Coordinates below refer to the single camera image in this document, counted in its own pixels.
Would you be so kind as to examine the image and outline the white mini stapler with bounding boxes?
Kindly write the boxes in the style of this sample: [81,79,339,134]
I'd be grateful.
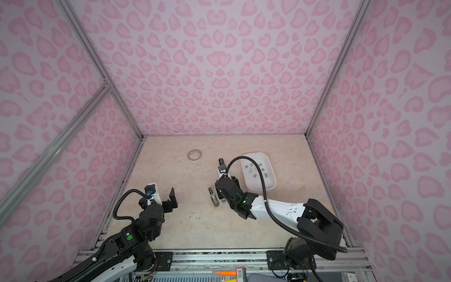
[208,187,220,208]

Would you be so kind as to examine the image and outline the black stapler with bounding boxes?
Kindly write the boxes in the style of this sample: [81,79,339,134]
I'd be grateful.
[218,158,227,171]

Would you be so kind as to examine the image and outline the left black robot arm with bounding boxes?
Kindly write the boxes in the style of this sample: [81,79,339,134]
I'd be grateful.
[53,184,178,282]

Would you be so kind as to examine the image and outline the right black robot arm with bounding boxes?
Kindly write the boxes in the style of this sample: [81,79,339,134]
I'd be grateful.
[215,176,348,269]

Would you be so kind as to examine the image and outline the white plastic tray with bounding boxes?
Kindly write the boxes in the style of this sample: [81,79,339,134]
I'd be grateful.
[240,152,277,195]

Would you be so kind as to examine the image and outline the white tape roll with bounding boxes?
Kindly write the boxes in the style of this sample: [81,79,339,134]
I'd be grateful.
[187,149,203,163]

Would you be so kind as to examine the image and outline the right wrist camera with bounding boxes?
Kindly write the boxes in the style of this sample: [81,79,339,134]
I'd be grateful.
[218,165,229,178]

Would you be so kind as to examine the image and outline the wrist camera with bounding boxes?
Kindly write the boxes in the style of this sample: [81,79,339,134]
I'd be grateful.
[144,183,162,206]
[218,165,229,178]

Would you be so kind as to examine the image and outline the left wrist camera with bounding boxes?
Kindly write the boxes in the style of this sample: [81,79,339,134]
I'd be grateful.
[144,183,162,206]

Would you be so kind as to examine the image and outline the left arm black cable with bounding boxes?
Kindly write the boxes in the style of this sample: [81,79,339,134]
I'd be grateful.
[112,188,150,223]

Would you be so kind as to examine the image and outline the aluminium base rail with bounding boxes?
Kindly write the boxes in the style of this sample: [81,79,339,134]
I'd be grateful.
[95,247,376,282]

